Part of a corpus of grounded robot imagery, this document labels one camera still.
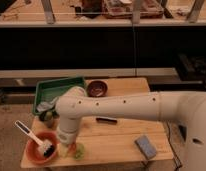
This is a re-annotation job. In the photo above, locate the dark green cup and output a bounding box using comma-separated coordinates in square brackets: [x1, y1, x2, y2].
[39, 111, 54, 128]

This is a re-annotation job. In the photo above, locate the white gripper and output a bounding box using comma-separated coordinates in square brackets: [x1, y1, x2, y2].
[56, 129, 77, 157]

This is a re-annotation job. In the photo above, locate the dark brown bowl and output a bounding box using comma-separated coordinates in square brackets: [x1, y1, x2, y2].
[87, 80, 108, 97]

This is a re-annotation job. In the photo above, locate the green plastic tray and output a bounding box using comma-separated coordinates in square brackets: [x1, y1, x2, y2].
[33, 76, 86, 116]

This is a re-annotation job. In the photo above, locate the grey crumpled cloth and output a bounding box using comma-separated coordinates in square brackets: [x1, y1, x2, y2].
[36, 97, 58, 112]

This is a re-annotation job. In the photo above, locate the blue sponge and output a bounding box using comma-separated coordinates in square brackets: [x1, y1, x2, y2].
[135, 135, 157, 160]

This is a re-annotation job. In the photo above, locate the green plastic cup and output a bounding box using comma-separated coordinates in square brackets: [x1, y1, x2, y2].
[73, 143, 85, 160]

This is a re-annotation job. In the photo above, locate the orange bowl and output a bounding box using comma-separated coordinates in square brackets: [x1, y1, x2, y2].
[25, 132, 58, 165]

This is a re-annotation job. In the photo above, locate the wooden table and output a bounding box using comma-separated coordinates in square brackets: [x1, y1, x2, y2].
[19, 77, 174, 169]

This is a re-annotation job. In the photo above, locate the black floor cable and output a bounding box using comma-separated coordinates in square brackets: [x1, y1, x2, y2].
[165, 121, 182, 171]

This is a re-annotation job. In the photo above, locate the black striped block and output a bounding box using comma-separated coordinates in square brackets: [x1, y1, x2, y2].
[96, 117, 117, 125]

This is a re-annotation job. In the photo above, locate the orange apple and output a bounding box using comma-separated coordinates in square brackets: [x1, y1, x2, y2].
[68, 143, 77, 157]

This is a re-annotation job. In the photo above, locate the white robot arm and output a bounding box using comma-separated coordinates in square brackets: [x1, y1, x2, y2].
[55, 86, 206, 171]

